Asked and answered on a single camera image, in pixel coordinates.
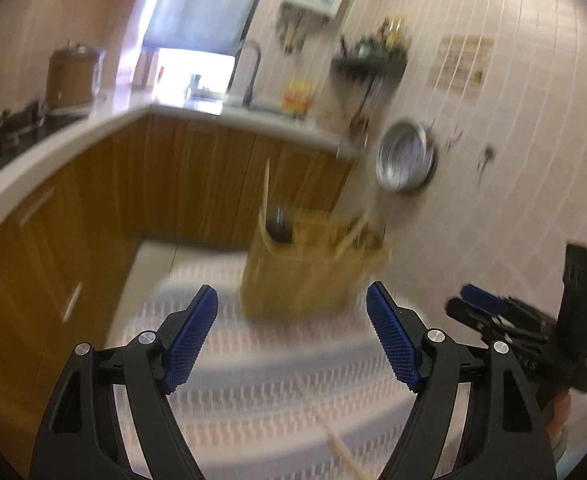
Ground window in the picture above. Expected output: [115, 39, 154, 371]
[140, 47, 236, 98]

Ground water heater pipes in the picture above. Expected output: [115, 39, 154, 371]
[273, 2, 331, 56]

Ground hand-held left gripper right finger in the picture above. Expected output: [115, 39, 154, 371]
[366, 281, 559, 480]

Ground blue window blind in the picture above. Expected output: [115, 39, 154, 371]
[143, 0, 274, 56]

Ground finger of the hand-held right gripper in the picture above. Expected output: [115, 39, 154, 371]
[461, 284, 557, 328]
[446, 297, 544, 347]

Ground wall hook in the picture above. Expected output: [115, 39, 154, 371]
[476, 146, 497, 183]

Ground white kitchen countertop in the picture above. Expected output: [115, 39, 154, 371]
[0, 85, 361, 256]

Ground round metal pan lid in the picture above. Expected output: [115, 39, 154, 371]
[376, 119, 438, 193]

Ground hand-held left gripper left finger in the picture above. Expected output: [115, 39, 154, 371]
[28, 284, 219, 480]

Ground decorative wall tiles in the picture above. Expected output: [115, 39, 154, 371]
[426, 35, 494, 93]

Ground yellow oil bottle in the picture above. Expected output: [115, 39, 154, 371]
[280, 77, 314, 118]

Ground wooden chopstick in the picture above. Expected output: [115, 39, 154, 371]
[336, 207, 377, 261]
[293, 382, 374, 480]

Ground kitchen sink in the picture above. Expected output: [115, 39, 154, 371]
[186, 97, 279, 113]

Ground person's right hand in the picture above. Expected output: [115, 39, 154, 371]
[543, 391, 571, 441]

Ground metal faucet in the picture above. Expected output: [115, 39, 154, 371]
[228, 41, 263, 108]

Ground black gas stove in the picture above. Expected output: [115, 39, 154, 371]
[0, 100, 86, 193]

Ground dark round utensil head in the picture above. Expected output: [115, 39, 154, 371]
[266, 205, 294, 242]

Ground hanging kitchen tools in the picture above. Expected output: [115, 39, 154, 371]
[348, 77, 389, 136]

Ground striped tablecloth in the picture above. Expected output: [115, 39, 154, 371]
[108, 260, 474, 480]

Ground black wall shelf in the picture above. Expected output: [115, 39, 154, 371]
[332, 50, 408, 81]

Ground wooden base cabinets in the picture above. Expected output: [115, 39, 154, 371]
[0, 112, 359, 411]

